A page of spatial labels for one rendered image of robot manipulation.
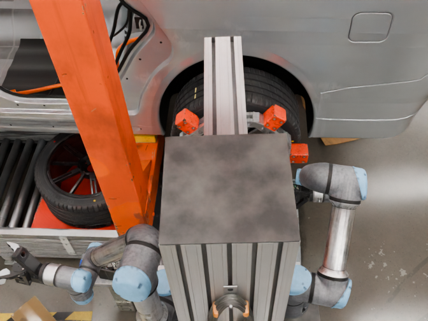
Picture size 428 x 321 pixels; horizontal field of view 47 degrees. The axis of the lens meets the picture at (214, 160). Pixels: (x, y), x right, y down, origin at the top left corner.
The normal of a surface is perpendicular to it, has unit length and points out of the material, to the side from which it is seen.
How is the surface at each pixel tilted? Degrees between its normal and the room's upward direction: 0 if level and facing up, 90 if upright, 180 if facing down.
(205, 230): 0
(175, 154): 0
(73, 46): 90
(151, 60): 90
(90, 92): 90
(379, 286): 0
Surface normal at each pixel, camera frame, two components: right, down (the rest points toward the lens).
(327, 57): -0.05, 0.79
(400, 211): -0.04, -0.61
